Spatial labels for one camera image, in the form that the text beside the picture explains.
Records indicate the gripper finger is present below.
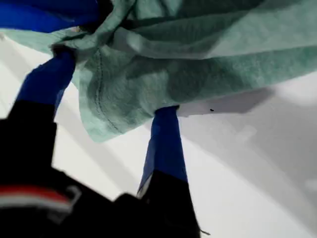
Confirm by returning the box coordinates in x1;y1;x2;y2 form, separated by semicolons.
9;47;76;139
0;0;114;33
136;106;202;238

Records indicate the pale green T-shirt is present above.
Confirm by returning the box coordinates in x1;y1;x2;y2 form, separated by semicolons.
0;0;317;144

